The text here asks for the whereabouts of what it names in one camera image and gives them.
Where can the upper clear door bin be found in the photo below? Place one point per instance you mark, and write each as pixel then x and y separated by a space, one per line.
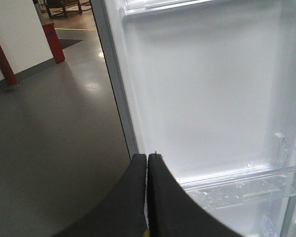
pixel 133 7

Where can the middle clear door bin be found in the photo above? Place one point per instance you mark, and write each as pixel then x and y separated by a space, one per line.
pixel 269 174

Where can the clear door bin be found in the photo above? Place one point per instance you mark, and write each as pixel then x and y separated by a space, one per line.
pixel 269 174
pixel 133 7

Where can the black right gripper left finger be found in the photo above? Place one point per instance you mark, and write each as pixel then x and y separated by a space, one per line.
pixel 121 212

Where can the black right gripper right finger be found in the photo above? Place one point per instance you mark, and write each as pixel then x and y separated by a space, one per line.
pixel 171 212

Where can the red steel post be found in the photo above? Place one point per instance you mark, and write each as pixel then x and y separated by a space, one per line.
pixel 9 76

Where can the fridge door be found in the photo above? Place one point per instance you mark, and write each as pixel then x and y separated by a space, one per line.
pixel 206 88

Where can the wooden chair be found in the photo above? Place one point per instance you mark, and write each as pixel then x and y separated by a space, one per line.
pixel 62 4

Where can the red steel column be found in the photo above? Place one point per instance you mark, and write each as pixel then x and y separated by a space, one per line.
pixel 51 36

